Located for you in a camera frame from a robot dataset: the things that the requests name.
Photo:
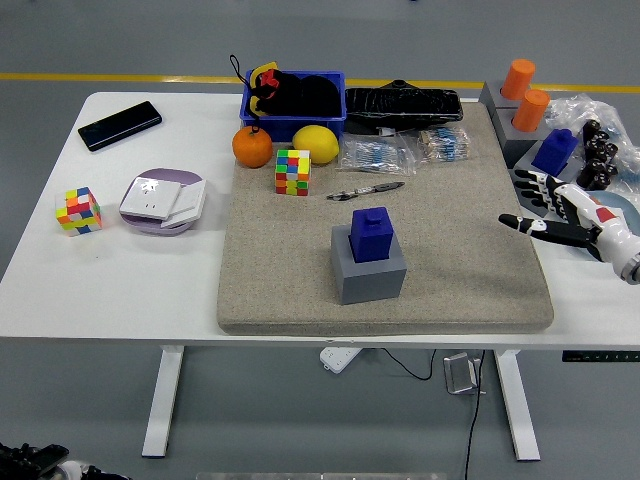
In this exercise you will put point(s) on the blue plastic bin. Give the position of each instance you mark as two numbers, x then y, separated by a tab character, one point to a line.
280	127

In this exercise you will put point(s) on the white table leg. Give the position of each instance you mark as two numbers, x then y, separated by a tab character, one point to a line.
162	400
517	405

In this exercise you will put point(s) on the silver metal bracket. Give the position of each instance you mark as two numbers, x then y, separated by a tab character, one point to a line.
460	375

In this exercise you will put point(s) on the twisted rubik's cube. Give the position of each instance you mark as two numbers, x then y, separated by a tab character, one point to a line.
78	212

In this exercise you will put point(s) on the yellow red toy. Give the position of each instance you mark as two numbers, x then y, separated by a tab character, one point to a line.
260	72

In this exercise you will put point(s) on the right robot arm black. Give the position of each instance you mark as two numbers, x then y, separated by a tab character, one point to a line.
637	272

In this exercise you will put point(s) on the black keyboard in plastic wrap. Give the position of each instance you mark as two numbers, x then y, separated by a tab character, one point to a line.
405	107

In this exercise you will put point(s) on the white switch panel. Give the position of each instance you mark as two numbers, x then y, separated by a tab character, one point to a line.
190	200

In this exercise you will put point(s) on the light blue tray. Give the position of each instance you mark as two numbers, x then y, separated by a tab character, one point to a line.
620	202

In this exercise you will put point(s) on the scrambled rubik's cube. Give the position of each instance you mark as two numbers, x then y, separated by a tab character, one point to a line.
292	172

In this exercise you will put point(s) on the black silver pen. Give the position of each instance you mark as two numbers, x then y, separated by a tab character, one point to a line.
367	190

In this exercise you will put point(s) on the blue square seal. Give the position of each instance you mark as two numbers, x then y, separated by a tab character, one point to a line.
554	152
371	237

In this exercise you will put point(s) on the white power strip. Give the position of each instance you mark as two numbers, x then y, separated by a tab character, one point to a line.
340	359

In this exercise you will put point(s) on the orange cylinder seal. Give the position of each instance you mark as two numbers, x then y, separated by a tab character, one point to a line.
531	110
518	79

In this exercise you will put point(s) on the black smartphone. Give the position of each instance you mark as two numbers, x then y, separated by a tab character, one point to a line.
120	126

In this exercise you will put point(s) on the grey-brown mat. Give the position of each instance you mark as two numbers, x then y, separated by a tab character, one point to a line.
450	260

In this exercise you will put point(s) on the clear plastic bag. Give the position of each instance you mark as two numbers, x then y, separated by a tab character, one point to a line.
575	107

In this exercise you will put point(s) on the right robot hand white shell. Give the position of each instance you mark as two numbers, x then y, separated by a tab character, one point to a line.
610	235

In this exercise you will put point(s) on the orange fruit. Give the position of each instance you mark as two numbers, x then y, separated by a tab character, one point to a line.
252	147

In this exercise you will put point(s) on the black table control panel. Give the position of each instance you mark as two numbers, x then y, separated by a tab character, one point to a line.
600	356

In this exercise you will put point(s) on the purple tray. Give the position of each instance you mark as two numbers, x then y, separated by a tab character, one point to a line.
165	174

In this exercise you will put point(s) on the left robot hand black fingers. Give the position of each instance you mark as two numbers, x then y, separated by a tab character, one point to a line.
30	462

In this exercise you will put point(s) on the white wall socket panel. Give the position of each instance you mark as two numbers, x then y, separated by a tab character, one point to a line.
150	197

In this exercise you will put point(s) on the cluster of black knobs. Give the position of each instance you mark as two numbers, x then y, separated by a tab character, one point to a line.
599	155

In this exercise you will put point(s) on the bag of blue resistors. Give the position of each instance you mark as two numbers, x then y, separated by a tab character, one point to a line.
445	144
375	155

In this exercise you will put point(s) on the yellow lemon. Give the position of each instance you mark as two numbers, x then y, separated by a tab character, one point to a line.
315	144

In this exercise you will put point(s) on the grey seal holder block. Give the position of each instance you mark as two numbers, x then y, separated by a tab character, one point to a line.
517	145
492	97
370	282
570	175

